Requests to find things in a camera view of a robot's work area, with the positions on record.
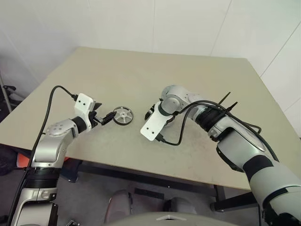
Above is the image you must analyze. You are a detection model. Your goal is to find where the grey rounded shape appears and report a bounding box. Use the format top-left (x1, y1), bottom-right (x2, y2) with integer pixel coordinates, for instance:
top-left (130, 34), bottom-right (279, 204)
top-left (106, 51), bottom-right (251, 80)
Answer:
top-left (104, 189), bottom-right (134, 224)

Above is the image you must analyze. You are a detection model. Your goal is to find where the black floor strip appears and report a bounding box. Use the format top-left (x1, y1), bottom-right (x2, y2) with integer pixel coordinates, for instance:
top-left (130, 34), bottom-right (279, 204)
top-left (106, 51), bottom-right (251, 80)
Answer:
top-left (134, 187), bottom-right (165, 200)

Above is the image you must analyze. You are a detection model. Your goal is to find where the black bag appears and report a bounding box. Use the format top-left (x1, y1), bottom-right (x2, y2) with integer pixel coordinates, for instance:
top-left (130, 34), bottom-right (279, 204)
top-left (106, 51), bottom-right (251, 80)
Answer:
top-left (0, 143), bottom-right (20, 176)

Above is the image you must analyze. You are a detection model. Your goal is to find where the silver spoked rotor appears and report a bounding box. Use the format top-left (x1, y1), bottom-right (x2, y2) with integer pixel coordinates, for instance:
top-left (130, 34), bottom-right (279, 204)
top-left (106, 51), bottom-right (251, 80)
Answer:
top-left (112, 105), bottom-right (135, 126)

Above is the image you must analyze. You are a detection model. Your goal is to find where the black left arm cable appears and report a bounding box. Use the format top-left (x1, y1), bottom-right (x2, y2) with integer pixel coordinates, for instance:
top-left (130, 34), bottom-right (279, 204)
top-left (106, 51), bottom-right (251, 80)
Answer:
top-left (6, 85), bottom-right (78, 226)

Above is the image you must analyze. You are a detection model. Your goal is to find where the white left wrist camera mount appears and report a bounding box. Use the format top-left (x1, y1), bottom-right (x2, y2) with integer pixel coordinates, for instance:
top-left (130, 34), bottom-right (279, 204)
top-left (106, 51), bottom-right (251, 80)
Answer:
top-left (74, 93), bottom-right (95, 130)

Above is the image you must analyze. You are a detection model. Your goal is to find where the grey robot torso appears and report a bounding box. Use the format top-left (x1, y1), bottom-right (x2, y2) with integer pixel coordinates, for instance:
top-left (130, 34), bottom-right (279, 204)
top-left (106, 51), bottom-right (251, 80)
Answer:
top-left (130, 211), bottom-right (214, 226)

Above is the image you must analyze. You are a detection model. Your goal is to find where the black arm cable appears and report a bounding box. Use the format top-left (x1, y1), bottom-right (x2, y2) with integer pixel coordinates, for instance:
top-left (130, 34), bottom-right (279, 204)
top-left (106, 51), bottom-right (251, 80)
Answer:
top-left (157, 100), bottom-right (280, 163)
top-left (6, 85), bottom-right (78, 226)

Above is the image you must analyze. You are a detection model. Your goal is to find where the black table frame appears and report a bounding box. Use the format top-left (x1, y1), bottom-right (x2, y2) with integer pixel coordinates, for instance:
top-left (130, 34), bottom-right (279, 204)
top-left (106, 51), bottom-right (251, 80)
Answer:
top-left (63, 159), bottom-right (255, 212)

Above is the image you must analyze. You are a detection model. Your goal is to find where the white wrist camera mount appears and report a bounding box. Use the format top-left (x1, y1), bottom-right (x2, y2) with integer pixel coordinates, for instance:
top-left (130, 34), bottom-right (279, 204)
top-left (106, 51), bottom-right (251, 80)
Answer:
top-left (140, 101), bottom-right (175, 142)
top-left (74, 93), bottom-right (95, 130)

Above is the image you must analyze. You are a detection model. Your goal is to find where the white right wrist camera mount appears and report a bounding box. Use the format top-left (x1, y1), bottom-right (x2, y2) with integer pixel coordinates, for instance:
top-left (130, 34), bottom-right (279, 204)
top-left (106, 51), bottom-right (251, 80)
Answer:
top-left (140, 101), bottom-right (175, 142)

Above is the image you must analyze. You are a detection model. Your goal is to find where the orange object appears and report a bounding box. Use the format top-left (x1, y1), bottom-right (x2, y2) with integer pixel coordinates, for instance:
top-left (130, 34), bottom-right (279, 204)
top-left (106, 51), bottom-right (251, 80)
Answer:
top-left (17, 154), bottom-right (31, 169)

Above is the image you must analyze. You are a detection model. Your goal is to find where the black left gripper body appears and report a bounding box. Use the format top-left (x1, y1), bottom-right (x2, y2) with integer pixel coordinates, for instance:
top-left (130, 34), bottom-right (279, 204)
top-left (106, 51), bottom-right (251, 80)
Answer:
top-left (89, 110), bottom-right (103, 128)

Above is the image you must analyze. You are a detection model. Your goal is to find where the black and silver stand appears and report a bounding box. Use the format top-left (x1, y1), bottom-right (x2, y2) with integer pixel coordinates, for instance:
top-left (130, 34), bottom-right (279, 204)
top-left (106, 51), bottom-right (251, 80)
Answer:
top-left (0, 70), bottom-right (24, 113)

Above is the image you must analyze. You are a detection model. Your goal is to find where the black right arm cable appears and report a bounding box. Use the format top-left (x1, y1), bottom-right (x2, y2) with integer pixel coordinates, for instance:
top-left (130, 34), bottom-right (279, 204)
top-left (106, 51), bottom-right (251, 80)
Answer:
top-left (157, 100), bottom-right (280, 163)

